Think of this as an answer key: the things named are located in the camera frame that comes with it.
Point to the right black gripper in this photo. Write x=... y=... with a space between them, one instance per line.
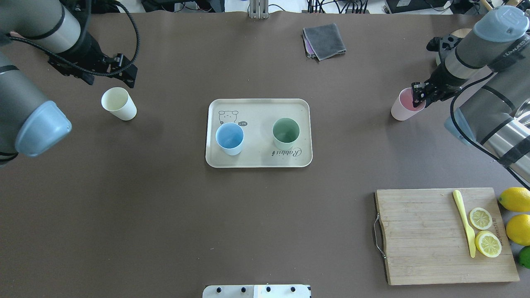
x=442 y=80

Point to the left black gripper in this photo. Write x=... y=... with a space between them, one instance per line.
x=92 y=51

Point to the pink plastic cup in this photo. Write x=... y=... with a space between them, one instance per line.
x=403 y=108

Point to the blue plastic cup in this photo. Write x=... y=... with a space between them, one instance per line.
x=230 y=138

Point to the green plastic cup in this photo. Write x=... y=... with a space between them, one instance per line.
x=285 y=131

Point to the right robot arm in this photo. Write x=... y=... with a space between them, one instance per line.
x=488 y=119

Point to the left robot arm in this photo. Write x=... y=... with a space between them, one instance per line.
x=31 y=123

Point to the cream rectangular tray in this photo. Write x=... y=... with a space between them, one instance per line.
x=256 y=118

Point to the cream plastic cup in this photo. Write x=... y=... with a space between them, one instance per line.
x=118 y=102

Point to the wooden cup tree stand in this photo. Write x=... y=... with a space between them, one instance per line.
x=478 y=7

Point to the grey folded cloth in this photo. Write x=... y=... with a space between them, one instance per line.
x=323 y=42

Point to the lemon half slice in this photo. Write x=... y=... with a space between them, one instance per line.
x=488 y=244
x=480 y=218

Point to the whole yellow lemon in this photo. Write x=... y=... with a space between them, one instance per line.
x=518 y=229
x=516 y=199

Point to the wooden cutting board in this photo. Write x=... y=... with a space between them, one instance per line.
x=424 y=240

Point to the yellow plastic knife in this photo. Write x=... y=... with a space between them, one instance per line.
x=469 y=232

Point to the green lime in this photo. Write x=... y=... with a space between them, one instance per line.
x=524 y=257

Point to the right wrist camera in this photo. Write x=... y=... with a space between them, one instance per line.
x=443 y=43

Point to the aluminium frame post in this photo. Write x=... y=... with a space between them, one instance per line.
x=258 y=9

